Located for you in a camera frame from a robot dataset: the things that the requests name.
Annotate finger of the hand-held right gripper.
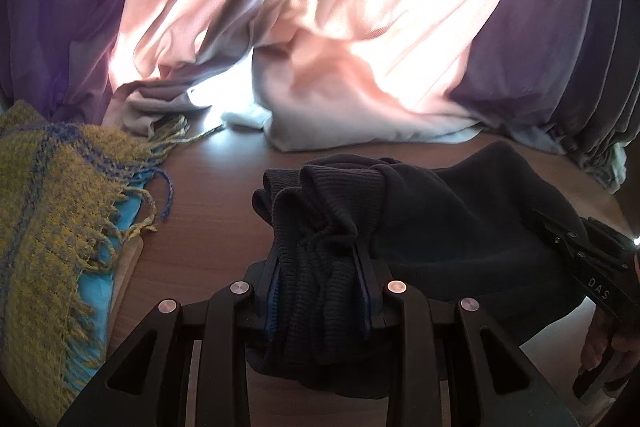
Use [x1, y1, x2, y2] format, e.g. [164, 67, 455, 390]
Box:
[542, 211, 591, 260]

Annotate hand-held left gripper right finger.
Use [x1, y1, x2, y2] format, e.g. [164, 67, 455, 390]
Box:
[354, 245, 577, 427]

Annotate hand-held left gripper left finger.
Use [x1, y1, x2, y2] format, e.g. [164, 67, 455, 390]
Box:
[57, 257, 282, 427]

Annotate black pants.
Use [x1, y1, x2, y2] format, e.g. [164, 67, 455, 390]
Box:
[248, 141, 597, 401]

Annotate person's right hand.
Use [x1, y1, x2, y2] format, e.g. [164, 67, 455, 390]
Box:
[580, 305, 640, 386]

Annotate white curtain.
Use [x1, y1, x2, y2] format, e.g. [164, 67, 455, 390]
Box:
[598, 144, 629, 194]

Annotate grey curtain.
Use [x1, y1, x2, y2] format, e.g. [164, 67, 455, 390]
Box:
[550, 0, 640, 172]

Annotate turquoise cloth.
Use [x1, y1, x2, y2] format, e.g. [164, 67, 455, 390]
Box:
[75, 142, 169, 383]

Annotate purple curtain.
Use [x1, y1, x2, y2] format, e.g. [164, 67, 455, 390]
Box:
[0, 0, 166, 128]
[450, 0, 601, 142]

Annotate yellow plaid fringed blanket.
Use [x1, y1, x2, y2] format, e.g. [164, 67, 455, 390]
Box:
[0, 99, 193, 413]

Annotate pink curtain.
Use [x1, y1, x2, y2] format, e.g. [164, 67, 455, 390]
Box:
[102, 0, 531, 152]

